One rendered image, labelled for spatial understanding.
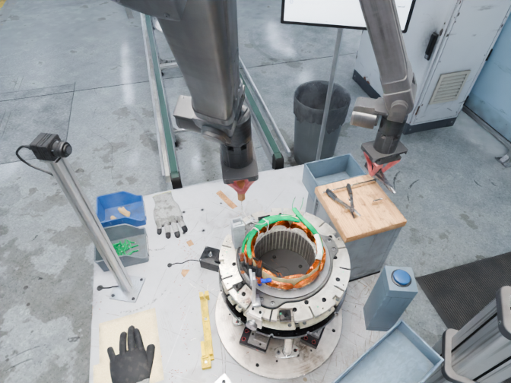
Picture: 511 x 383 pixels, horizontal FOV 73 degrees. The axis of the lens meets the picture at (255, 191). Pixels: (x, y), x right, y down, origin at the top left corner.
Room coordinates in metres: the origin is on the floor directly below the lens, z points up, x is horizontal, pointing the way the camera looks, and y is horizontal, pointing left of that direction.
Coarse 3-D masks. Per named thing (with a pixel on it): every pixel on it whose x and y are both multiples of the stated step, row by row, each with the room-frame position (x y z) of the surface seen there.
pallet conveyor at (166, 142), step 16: (144, 16) 2.92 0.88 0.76; (144, 32) 2.71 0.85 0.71; (144, 48) 2.28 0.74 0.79; (160, 64) 2.25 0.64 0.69; (176, 64) 2.25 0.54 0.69; (240, 64) 2.09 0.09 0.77; (160, 80) 1.91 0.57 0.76; (160, 96) 1.73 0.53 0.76; (160, 112) 1.58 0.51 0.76; (256, 112) 1.57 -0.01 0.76; (160, 128) 1.49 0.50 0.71; (176, 128) 2.24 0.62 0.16; (256, 128) 1.51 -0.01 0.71; (160, 144) 1.28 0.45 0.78; (176, 144) 2.22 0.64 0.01; (272, 144) 1.30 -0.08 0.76; (160, 160) 1.16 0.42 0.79; (176, 160) 1.20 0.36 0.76; (272, 160) 1.24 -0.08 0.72; (176, 176) 1.10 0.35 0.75
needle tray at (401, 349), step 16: (400, 320) 0.32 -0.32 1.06; (384, 336) 0.28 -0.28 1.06; (400, 336) 0.30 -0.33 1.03; (416, 336) 0.29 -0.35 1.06; (368, 352) 0.25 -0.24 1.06; (384, 352) 0.26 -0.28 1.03; (400, 352) 0.26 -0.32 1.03; (416, 352) 0.26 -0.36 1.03; (432, 352) 0.25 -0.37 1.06; (352, 368) 0.23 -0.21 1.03; (368, 368) 0.23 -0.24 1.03; (384, 368) 0.23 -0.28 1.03; (400, 368) 0.23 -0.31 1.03; (416, 368) 0.23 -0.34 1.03; (432, 368) 0.23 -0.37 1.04
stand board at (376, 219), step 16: (368, 176) 0.78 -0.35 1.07; (320, 192) 0.71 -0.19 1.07; (336, 192) 0.71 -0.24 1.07; (368, 192) 0.71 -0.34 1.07; (384, 192) 0.71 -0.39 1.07; (336, 208) 0.65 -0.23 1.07; (368, 208) 0.65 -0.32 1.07; (384, 208) 0.65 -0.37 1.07; (336, 224) 0.59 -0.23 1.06; (352, 224) 0.59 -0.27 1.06; (368, 224) 0.59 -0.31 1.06; (384, 224) 0.59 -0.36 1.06; (400, 224) 0.59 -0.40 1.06; (352, 240) 0.55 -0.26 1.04
